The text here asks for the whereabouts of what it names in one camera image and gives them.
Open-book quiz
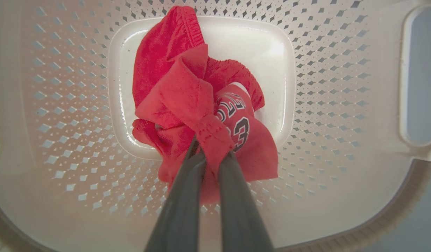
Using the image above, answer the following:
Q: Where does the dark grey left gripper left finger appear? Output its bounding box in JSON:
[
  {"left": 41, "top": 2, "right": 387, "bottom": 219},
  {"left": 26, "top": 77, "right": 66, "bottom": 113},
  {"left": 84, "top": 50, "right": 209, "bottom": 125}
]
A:
[{"left": 144, "top": 135, "right": 207, "bottom": 252}]

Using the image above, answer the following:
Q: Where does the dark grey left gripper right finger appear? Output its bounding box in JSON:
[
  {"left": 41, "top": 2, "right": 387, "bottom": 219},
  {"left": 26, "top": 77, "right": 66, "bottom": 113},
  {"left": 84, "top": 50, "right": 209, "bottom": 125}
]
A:
[{"left": 218, "top": 151, "right": 275, "bottom": 252}]

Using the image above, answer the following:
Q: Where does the red basketball jersey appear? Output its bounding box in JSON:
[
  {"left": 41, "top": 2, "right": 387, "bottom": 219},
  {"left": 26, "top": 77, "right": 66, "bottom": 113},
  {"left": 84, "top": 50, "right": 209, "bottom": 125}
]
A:
[{"left": 132, "top": 5, "right": 279, "bottom": 205}]

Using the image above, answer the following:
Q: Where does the white perforated laundry basket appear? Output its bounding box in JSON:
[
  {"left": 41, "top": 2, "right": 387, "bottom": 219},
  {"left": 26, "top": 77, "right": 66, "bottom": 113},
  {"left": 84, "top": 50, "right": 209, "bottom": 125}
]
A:
[{"left": 0, "top": 0, "right": 431, "bottom": 252}]

